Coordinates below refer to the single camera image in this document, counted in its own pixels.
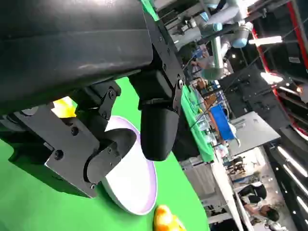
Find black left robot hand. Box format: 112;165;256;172
0;0;186;199

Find orange white toy bread roll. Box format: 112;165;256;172
153;204;187;231
51;96;77;119

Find green cloth on workshop desk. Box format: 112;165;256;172
141;0;215;163

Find lilac plate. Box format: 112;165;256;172
101;115;158;216

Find blue box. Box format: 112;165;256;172
209;104;235;141

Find green table cloth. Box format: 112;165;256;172
0;77;210;231

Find grey plastic crate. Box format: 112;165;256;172
180;158;217;200

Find grey panel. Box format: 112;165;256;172
228;111;281;156

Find person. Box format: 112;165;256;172
245;204;289;231

